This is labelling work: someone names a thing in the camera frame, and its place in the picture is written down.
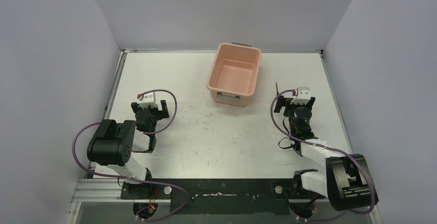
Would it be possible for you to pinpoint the pink plastic bin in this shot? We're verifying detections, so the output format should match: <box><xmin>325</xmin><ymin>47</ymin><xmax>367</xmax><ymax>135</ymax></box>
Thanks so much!
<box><xmin>206</xmin><ymin>43</ymin><xmax>262</xmax><ymax>108</ymax></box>

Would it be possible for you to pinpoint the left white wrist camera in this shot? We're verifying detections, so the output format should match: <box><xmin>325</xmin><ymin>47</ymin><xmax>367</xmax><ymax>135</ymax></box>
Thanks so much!
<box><xmin>137</xmin><ymin>92</ymin><xmax>157</xmax><ymax>109</ymax></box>

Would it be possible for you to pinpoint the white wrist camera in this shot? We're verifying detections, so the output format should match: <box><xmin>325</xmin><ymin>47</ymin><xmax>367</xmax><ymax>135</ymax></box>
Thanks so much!
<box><xmin>137</xmin><ymin>92</ymin><xmax>157</xmax><ymax>109</ymax></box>
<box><xmin>292</xmin><ymin>87</ymin><xmax>311</xmax><ymax>105</ymax></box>

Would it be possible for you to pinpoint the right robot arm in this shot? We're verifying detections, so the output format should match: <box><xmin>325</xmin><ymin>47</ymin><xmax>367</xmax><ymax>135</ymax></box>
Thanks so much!
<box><xmin>270</xmin><ymin>93</ymin><xmax>379</xmax><ymax>214</ymax></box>

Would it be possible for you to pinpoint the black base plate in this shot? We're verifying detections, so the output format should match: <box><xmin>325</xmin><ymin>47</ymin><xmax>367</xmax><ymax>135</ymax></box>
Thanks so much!
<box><xmin>120</xmin><ymin>178</ymin><xmax>324</xmax><ymax>215</ymax></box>

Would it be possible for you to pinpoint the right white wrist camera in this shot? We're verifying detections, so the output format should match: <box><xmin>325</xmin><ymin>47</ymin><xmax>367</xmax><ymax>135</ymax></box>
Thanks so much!
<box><xmin>292</xmin><ymin>87</ymin><xmax>311</xmax><ymax>105</ymax></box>

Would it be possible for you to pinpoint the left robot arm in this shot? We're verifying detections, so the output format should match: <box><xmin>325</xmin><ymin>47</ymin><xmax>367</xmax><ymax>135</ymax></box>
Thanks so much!
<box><xmin>87</xmin><ymin>100</ymin><xmax>169</xmax><ymax>199</ymax></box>

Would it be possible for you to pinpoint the aluminium frame rail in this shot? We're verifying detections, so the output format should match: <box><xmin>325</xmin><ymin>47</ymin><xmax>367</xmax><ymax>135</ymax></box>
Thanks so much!
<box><xmin>73</xmin><ymin>178</ymin><xmax>317</xmax><ymax>205</ymax></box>

